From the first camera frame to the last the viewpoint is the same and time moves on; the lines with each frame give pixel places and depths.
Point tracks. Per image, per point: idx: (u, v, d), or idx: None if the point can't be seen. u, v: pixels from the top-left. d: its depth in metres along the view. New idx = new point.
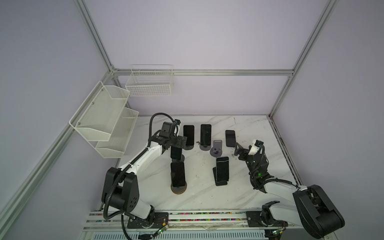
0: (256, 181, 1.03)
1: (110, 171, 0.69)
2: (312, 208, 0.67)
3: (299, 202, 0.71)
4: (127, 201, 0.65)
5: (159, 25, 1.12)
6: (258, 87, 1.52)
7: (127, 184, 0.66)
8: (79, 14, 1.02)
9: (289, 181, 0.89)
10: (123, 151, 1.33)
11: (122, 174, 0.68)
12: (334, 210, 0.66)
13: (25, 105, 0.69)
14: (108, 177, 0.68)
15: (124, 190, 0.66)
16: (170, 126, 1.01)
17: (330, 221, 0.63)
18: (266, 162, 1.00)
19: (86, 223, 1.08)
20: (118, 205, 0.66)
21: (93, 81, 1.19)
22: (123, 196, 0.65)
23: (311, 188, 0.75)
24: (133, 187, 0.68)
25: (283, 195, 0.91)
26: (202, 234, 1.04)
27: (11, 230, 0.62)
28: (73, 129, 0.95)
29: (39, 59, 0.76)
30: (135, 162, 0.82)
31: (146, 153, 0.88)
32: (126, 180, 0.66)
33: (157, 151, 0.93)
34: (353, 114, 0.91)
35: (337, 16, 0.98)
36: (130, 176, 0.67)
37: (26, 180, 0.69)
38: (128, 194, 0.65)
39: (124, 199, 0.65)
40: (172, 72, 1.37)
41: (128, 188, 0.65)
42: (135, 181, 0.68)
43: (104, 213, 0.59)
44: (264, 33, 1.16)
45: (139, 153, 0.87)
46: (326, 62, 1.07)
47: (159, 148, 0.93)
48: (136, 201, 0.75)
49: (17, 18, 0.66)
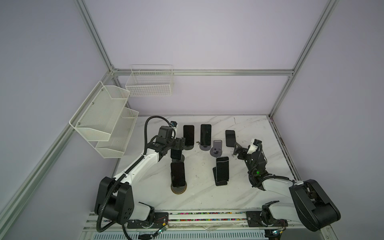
0: (254, 179, 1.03)
1: (103, 182, 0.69)
2: (308, 201, 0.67)
3: (295, 196, 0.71)
4: (121, 213, 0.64)
5: (159, 25, 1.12)
6: (258, 87, 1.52)
7: (121, 194, 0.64)
8: (79, 14, 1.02)
9: (286, 177, 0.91)
10: (123, 151, 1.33)
11: (117, 184, 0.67)
12: (330, 203, 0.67)
13: (25, 105, 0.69)
14: (101, 188, 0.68)
15: (118, 201, 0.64)
16: (166, 131, 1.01)
17: (325, 214, 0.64)
18: (264, 160, 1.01)
19: (86, 223, 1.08)
20: (111, 217, 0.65)
21: (93, 81, 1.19)
22: (117, 207, 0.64)
23: (307, 183, 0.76)
24: (127, 197, 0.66)
25: (281, 191, 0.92)
26: (202, 234, 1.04)
27: (12, 230, 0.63)
28: (73, 129, 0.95)
29: (39, 59, 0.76)
30: (129, 171, 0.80)
31: (141, 161, 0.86)
32: (120, 190, 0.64)
33: (153, 159, 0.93)
34: (353, 115, 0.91)
35: (336, 16, 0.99)
36: (125, 186, 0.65)
37: (28, 178, 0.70)
38: (122, 204, 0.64)
39: (117, 210, 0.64)
40: (172, 72, 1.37)
41: (122, 199, 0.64)
42: (129, 191, 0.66)
43: (97, 225, 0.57)
44: (264, 33, 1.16)
45: (134, 161, 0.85)
46: (326, 62, 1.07)
47: (155, 155, 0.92)
48: (131, 212, 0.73)
49: (18, 19, 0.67)
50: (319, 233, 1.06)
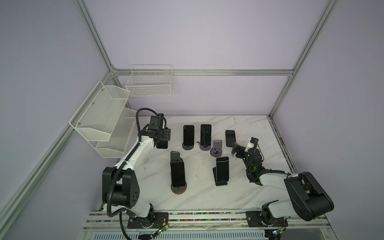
0: (252, 175, 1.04)
1: (105, 171, 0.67)
2: (303, 193, 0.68)
3: (290, 188, 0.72)
4: (129, 197, 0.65)
5: (159, 24, 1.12)
6: (258, 87, 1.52)
7: (126, 179, 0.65)
8: (79, 13, 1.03)
9: (282, 171, 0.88)
10: (123, 151, 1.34)
11: (119, 171, 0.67)
12: (324, 194, 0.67)
13: (23, 105, 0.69)
14: (105, 177, 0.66)
15: (124, 187, 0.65)
16: (157, 118, 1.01)
17: (319, 204, 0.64)
18: (260, 155, 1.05)
19: (86, 223, 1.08)
20: (120, 202, 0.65)
21: (93, 81, 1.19)
22: (125, 192, 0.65)
23: (302, 175, 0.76)
24: (132, 182, 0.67)
25: (278, 186, 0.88)
26: (202, 234, 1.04)
27: (11, 230, 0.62)
28: (73, 129, 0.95)
29: (39, 59, 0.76)
30: (129, 158, 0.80)
31: (139, 147, 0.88)
32: (124, 176, 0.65)
33: (149, 144, 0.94)
34: (353, 115, 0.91)
35: (337, 16, 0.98)
36: (128, 172, 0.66)
37: (28, 177, 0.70)
38: (129, 189, 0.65)
39: (126, 194, 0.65)
40: (172, 72, 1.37)
41: (128, 184, 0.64)
42: (133, 176, 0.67)
43: (108, 211, 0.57)
44: (264, 32, 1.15)
45: (133, 148, 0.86)
46: (326, 62, 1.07)
47: (150, 141, 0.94)
48: (137, 196, 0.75)
49: (18, 19, 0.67)
50: (319, 233, 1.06)
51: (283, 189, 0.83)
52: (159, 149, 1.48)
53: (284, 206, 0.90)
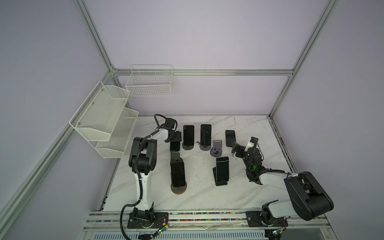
0: (252, 174, 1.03)
1: (134, 139, 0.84)
2: (302, 192, 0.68)
3: (290, 188, 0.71)
4: (150, 162, 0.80)
5: (159, 25, 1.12)
6: (258, 87, 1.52)
7: (150, 147, 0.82)
8: (79, 13, 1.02)
9: (281, 170, 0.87)
10: (123, 151, 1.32)
11: (145, 141, 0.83)
12: (323, 193, 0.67)
13: (22, 105, 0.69)
14: (134, 143, 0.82)
15: (148, 152, 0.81)
16: (171, 120, 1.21)
17: (318, 204, 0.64)
18: (260, 154, 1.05)
19: (86, 223, 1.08)
20: (142, 166, 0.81)
21: (93, 81, 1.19)
22: (147, 157, 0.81)
23: (302, 175, 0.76)
24: (154, 150, 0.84)
25: (278, 185, 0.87)
26: (202, 234, 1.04)
27: (12, 229, 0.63)
28: (72, 129, 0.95)
29: (39, 59, 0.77)
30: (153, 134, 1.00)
31: (159, 131, 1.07)
32: (149, 144, 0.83)
33: (164, 135, 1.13)
34: (353, 115, 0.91)
35: (337, 15, 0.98)
36: (151, 141, 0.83)
37: (28, 178, 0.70)
38: (151, 154, 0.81)
39: (148, 159, 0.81)
40: (172, 72, 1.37)
41: (151, 150, 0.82)
42: (155, 146, 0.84)
43: (135, 168, 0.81)
44: (264, 32, 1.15)
45: (155, 130, 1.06)
46: (326, 62, 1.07)
47: (165, 132, 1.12)
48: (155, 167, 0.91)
49: (18, 20, 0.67)
50: (319, 232, 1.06)
51: (284, 189, 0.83)
52: (159, 149, 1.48)
53: (283, 207, 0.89)
